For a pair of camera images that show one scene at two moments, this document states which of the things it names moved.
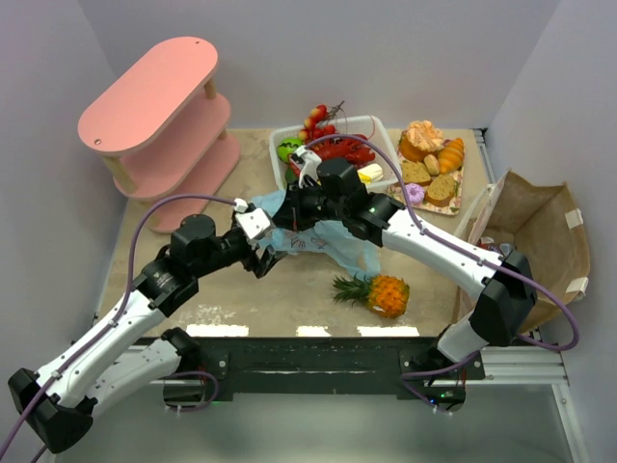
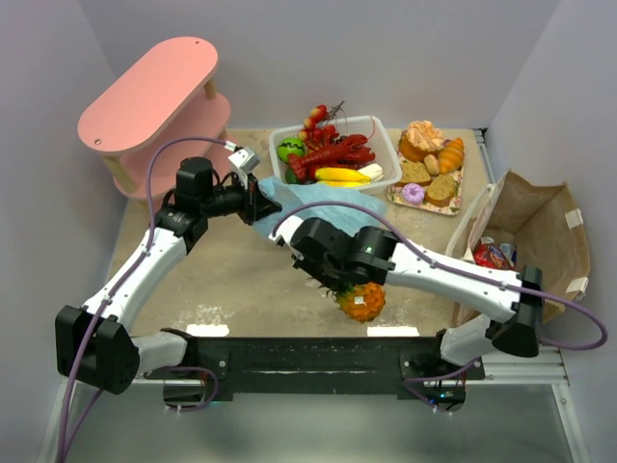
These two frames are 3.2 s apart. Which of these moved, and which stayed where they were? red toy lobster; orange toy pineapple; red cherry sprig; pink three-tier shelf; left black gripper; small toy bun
Moved: orange toy pineapple; left black gripper
Stayed: pink three-tier shelf; red toy lobster; red cherry sprig; small toy bun
